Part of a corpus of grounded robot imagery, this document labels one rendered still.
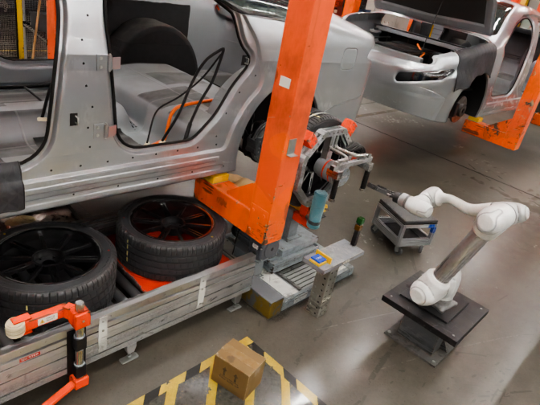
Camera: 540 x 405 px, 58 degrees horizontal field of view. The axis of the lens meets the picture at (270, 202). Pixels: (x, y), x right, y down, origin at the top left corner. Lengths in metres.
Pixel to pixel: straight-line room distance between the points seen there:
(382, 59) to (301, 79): 3.18
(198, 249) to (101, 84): 1.02
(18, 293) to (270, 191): 1.33
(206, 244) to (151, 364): 0.70
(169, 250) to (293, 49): 1.25
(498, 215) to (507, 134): 3.86
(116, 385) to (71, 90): 1.44
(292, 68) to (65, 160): 1.19
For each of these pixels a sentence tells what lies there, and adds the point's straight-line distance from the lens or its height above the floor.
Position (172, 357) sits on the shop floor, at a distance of 2.83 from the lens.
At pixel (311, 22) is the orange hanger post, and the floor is 1.78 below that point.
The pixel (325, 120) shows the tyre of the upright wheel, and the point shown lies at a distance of 3.18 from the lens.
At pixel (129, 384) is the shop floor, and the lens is 2.70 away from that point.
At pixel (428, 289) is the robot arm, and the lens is 2.92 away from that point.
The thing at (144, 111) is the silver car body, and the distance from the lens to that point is 3.49.
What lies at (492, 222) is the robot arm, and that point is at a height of 1.07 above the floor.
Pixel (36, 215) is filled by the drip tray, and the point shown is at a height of 0.00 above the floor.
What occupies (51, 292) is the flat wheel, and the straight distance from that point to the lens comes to 2.44.
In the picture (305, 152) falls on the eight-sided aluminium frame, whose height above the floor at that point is 0.98.
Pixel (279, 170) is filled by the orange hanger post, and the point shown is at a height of 1.01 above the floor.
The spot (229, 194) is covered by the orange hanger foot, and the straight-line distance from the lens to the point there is 3.00.
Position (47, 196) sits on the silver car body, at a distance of 2.54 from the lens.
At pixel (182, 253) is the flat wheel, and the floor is 0.47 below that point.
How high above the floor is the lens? 2.02
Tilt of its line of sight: 26 degrees down
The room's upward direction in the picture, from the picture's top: 12 degrees clockwise
